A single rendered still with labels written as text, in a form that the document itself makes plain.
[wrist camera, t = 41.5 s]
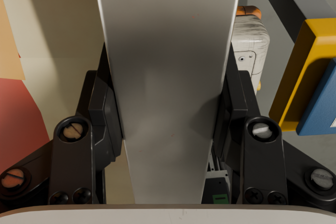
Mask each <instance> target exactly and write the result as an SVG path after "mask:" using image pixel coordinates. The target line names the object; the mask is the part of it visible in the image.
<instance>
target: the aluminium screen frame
mask: <svg viewBox="0 0 336 224"><path fill-rule="evenodd" d="M238 3H239V0H97V5H98V10H99V16H100V21H101V26H102V32H103V37H104V42H105V47H106V53H107V58H108V63H109V69H110V74H111V79H112V85H113V90H114V95H115V101H116V106H117V111H118V117H119V122H120V127H121V133H122V138H123V143H124V149H125V154H126V159H127V165H128V170H129V175H130V180H131V186H132V191H133V196H134V202H135V204H201V202H202V197H203V191H204V186H205V181H206V175H207V170H208V164H209V159H210V154H211V148H212V143H213V137H214V132H215V126H216V121H217V116H218V110H219V105H220V100H221V94H222V89H223V84H224V78H225V73H226V68H227V62H228V57H229V51H230V46H231V41H232V35H233V30H234V25H235V19H236V14H237V8H238Z"/></svg>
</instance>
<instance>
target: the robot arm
mask: <svg viewBox="0 0 336 224"><path fill-rule="evenodd" d="M122 141H123V136H122V130H121V125H120V120H119V114H118V109H117V104H116V99H115V93H114V88H113V83H112V77H111V72H110V67H109V61H108V56H107V51H106V45H105V42H104V43H103V47H102V52H101V56H100V60H99V64H98V68H97V70H88V71H87V72H86V75H85V79H84V82H83V86H82V90H81V93H80V97H79V101H78V104H77V108H76V112H75V115H74V116H69V117H67V118H65V119H63V120H61V121H60V122H59V123H58V124H57V125H56V127H55V129H54V132H53V139H52V140H51V141H49V142H48V143H46V144H44V145H43V146H41V147H40V148H38V149H37V150H35V151H34V152H32V153H31V154H29V155H28V156H26V157H25V158H23V159H22V160H20V161H18V162H17V163H15V164H14V165H12V166H11V167H9V168H8V169H6V170H5V171H4V172H3V173H1V174H0V224H336V175H335V174H334V173H333V172H332V171H331V170H329V169H328V168H326V167H325V166H323V165H322V164H320V163H319V162H317V161H316V160H314V159H313V158H311V157H310V156H308V155H306V154H305V153H303V152H302V151H300V150H299V149H297V148H296V147H294V146H293V145H291V144H290V143H288V142H287V141H285V140H283V136H282V130H281V128H280V126H279V125H278V123H277V122H275V121H274V120H273V119H271V118H269V117H266V116H262V115H261V113H260V109H259V106H258V102H257V98H256V95H255V91H254V87H253V84H252V80H251V76H250V73H249V71H248V70H238V66H237V61H236V57H235V53H234V49H233V45H232V42H231V44H230V49H229V55H228V60H227V65H226V71H225V76H224V81H223V87H222V92H221V97H220V103H219V108H218V113H217V119H216V124H215V130H214V135H213V143H214V151H215V155H216V156H218V157H220V161H221V162H225V164H226V165H228V166H229V167H230V168H231V173H230V195H229V204H107V201H106V180H105V167H107V166H108V165H109V164H110V163H111V162H115V161H116V157H118V156H120V155H121V149H122Z"/></svg>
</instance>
